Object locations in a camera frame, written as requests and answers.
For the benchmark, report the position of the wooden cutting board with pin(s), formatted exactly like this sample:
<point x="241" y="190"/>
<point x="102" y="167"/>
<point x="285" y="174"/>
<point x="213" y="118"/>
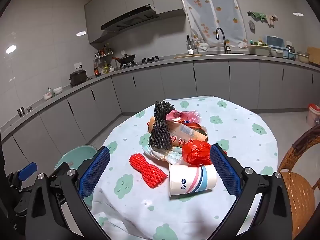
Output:
<point x="187" y="55"/>

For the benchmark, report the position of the white bucket with red lid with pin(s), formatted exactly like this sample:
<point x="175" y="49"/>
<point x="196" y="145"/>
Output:
<point x="313" y="115"/>

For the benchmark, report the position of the black foam fruit net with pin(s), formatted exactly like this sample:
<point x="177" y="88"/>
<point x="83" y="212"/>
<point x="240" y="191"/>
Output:
<point x="160" y="132"/>

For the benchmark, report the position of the blue dish rack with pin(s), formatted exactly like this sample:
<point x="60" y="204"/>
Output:
<point x="276" y="45"/>

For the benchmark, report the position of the tan cylindrical package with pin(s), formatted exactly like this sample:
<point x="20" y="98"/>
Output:
<point x="185" y="130"/>

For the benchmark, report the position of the orange print window curtain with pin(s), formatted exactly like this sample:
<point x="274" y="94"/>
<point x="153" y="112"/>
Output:
<point x="215" y="17"/>

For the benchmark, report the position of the metal knife rack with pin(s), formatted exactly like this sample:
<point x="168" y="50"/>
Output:
<point x="192" y="46"/>

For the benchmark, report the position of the grey base cabinets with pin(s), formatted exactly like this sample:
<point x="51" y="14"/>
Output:
<point x="175" y="82"/>

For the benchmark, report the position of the white wall socket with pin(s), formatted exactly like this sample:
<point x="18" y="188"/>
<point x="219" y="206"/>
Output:
<point x="78" y="66"/>

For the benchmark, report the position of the pink crinkled plastic bag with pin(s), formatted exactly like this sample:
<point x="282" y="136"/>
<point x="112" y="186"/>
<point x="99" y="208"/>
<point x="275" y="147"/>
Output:
<point x="185" y="115"/>

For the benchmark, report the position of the steel pot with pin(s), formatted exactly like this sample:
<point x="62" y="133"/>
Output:
<point x="291" y="52"/>

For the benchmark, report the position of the black range hood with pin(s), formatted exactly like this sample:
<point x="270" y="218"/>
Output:
<point x="130" y="20"/>

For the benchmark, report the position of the striped paper cup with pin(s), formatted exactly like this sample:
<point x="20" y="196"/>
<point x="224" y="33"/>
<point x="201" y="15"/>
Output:
<point x="190" y="180"/>

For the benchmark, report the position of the black kitchen faucet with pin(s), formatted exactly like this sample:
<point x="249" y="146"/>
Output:
<point x="223" y="40"/>

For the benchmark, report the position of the hanging grey scrubber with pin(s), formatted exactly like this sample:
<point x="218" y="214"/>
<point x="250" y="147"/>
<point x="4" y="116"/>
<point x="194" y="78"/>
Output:
<point x="251" y="26"/>

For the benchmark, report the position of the small black containers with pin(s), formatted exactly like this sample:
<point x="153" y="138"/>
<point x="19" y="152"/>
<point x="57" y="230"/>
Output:
<point x="21" y="111"/>

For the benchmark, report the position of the wicker chair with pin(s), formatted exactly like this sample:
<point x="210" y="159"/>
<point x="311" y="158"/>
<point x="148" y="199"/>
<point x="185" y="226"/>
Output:
<point x="297" y="192"/>

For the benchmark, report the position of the spice rack with bottles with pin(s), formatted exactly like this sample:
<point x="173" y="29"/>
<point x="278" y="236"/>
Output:
<point x="102" y="62"/>

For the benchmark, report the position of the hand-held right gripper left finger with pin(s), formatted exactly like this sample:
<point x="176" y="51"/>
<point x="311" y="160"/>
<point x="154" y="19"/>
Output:
<point x="93" y="173"/>

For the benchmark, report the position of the dark rice cooker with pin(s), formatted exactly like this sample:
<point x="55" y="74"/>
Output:
<point x="78" y="78"/>

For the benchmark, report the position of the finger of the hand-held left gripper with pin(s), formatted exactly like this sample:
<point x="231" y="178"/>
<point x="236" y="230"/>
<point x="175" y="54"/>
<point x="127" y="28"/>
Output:
<point x="28" y="171"/>
<point x="61" y="169"/>

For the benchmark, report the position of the red foam fruit net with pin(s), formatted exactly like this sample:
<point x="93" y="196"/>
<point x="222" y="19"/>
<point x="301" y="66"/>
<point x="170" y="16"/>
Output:
<point x="147" y="170"/>

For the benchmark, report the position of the black gas stove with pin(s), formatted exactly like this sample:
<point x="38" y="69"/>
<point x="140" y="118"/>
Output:
<point x="150" y="60"/>

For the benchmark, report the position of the hanging green cloth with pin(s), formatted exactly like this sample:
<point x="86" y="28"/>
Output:
<point x="260" y="16"/>

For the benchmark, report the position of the white dish basin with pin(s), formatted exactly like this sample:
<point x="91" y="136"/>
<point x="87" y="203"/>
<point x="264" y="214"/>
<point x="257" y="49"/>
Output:
<point x="258" y="50"/>

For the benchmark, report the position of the black wok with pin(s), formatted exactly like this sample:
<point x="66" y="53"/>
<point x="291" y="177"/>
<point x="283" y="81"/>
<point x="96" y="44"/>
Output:
<point x="126" y="59"/>

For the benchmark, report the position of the grey kitchen countertop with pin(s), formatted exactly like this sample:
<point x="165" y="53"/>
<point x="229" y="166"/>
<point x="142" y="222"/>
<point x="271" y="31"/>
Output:
<point x="62" y="91"/>

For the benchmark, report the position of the white bowl with lidded jar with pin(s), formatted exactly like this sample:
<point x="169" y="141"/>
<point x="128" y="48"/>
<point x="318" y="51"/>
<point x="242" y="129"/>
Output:
<point x="48" y="94"/>

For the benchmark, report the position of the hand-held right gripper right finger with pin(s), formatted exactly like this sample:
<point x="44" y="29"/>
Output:
<point x="225" y="173"/>

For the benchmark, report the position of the plaid cloth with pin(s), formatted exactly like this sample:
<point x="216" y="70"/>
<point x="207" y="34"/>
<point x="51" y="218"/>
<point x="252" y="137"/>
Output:
<point x="162" y="155"/>

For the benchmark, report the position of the clear red-printed plastic bag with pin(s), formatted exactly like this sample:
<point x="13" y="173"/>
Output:
<point x="176" y="140"/>

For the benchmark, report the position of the green round bin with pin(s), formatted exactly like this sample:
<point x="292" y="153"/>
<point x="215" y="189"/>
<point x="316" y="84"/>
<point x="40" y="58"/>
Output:
<point x="77" y="153"/>

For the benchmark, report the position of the grey wall cabinets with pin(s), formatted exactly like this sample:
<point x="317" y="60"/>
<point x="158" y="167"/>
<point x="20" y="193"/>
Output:
<point x="120" y="0"/>

